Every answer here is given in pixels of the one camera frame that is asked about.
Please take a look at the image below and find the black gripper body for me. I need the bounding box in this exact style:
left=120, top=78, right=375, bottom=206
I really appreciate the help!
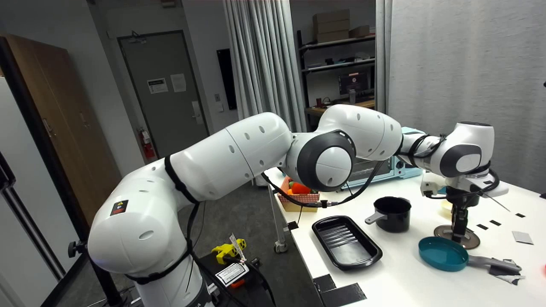
left=443, top=185, right=480, bottom=212

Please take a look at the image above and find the blue frying pan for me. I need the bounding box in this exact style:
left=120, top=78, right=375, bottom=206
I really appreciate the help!
left=416, top=235, right=523, bottom=277

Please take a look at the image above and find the small cream cup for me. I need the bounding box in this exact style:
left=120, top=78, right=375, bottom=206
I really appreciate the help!
left=438, top=201, right=455, bottom=221

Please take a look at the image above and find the grey square tile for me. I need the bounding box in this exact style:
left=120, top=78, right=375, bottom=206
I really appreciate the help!
left=509, top=230, right=535, bottom=247

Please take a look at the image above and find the black pot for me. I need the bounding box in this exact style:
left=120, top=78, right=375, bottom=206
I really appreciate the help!
left=363, top=195, right=412, bottom=233

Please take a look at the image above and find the black grill tray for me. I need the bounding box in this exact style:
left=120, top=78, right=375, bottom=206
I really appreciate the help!
left=310, top=212, right=383, bottom=272

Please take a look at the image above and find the black flat plate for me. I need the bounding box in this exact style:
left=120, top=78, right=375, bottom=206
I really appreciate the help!
left=311, top=272, right=368, bottom=307

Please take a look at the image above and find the pale curtain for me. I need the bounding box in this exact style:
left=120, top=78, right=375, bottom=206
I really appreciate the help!
left=383, top=0, right=546, bottom=194

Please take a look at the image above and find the checkered fruit basket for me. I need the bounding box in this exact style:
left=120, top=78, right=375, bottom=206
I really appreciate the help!
left=276, top=175, right=320, bottom=212

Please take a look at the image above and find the dark storage shelf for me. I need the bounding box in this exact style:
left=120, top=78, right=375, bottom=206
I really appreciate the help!
left=294, top=0, right=378, bottom=124

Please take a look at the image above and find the black device with white label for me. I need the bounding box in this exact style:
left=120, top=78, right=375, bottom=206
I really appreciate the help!
left=211, top=260, right=253, bottom=291

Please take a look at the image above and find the yellow clamp tool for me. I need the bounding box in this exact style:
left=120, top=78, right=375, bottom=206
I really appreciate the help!
left=209, top=236, right=248, bottom=265

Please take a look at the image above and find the grey pleated curtain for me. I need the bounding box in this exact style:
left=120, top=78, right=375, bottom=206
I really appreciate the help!
left=219, top=0, right=311, bottom=132

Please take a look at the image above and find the white paper notice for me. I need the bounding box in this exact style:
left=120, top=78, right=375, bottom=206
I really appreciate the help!
left=168, top=71, right=189, bottom=93
left=144, top=76, right=170, bottom=97

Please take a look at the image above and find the grey door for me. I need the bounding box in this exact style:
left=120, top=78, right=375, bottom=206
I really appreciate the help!
left=115, top=28, right=214, bottom=158

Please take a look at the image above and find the red fire extinguisher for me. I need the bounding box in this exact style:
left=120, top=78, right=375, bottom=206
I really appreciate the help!
left=137, top=127, right=156, bottom=161

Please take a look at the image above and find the brown wooden cabinet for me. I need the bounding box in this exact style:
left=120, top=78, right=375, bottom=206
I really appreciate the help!
left=0, top=33, right=124, bottom=228

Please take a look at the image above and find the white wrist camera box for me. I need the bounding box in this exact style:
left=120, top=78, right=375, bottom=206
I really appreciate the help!
left=417, top=172, right=451, bottom=199

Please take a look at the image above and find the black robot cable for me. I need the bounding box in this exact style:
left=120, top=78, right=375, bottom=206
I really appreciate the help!
left=260, top=160, right=383, bottom=209

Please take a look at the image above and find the black metal stand frame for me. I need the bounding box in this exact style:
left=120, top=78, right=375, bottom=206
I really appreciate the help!
left=38, top=243, right=124, bottom=307

